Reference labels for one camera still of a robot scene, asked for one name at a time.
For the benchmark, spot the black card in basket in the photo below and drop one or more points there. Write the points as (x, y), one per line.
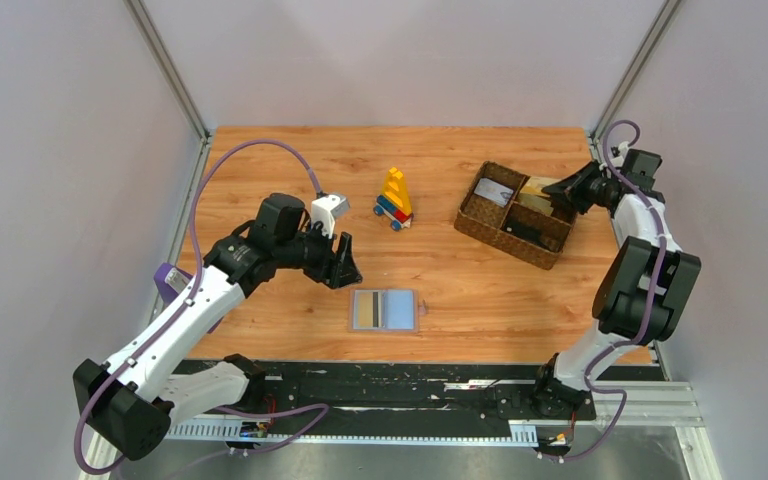
(524, 232)

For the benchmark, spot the purple box with card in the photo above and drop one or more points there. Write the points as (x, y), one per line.
(170, 281)

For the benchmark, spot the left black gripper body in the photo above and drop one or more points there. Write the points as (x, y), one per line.
(330, 257)

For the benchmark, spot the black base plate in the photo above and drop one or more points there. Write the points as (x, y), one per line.
(408, 400)

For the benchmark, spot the woven brown divided basket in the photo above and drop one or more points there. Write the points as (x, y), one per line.
(482, 220)

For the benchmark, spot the pink card holder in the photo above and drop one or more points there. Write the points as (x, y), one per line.
(403, 309)

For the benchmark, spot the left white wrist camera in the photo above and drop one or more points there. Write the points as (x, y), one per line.
(325, 211)

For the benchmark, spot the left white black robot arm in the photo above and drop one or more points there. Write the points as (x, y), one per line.
(133, 398)

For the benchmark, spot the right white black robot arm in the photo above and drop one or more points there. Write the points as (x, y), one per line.
(645, 290)

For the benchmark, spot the white card in basket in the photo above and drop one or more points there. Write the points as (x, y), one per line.
(493, 191)

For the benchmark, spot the gold VIP card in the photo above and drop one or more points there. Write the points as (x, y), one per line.
(531, 194)

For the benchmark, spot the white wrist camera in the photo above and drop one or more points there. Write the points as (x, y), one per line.
(325, 211)
(620, 150)

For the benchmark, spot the colourful toy block car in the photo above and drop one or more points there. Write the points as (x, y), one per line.
(394, 202)

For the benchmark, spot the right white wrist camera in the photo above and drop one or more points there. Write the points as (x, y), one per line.
(620, 150)

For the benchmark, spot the beige card with stripe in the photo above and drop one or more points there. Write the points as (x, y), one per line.
(367, 310)

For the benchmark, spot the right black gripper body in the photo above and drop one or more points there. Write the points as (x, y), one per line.
(582, 189)

